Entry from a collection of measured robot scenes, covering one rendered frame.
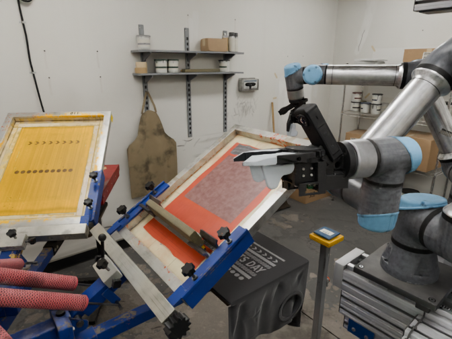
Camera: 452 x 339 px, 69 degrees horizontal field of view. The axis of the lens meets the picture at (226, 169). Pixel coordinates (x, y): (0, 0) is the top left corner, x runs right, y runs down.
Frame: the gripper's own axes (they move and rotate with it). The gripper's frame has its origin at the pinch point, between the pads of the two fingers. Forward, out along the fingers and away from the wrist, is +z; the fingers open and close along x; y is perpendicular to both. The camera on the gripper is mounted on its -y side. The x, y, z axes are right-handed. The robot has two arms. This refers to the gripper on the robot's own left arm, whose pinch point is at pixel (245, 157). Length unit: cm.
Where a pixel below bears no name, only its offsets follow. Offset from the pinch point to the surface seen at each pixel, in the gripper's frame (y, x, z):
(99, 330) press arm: 68, 62, 35
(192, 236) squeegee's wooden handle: 34, 53, 1
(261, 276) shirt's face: 64, 70, -31
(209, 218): 34, 69, -9
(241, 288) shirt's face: 64, 66, -20
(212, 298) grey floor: 144, 188, -34
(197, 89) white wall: -31, 302, -54
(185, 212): 34, 81, -1
